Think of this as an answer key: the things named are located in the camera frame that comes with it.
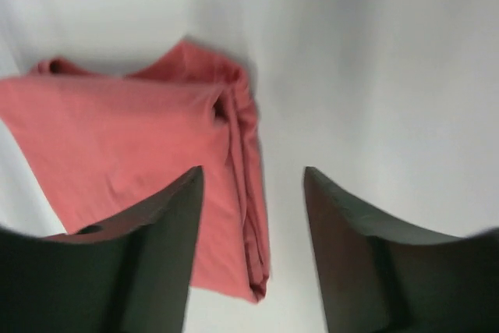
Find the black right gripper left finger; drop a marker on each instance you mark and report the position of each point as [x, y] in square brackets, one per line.
[127, 273]

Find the pink polo shirt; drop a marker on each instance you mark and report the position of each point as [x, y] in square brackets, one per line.
[99, 144]

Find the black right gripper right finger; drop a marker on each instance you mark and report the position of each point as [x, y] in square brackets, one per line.
[379, 273]

